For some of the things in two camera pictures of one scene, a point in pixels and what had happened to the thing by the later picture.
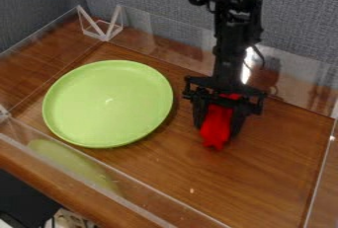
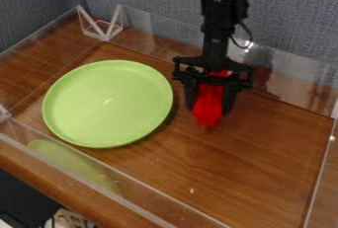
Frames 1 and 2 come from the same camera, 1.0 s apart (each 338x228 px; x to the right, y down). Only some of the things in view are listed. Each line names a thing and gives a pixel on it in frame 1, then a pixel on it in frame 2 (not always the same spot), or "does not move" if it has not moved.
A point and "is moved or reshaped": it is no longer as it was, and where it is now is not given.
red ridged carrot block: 215,126 is moved or reshaped
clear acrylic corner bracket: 102,30 does not move
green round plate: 106,103 does not move
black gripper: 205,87 to 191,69
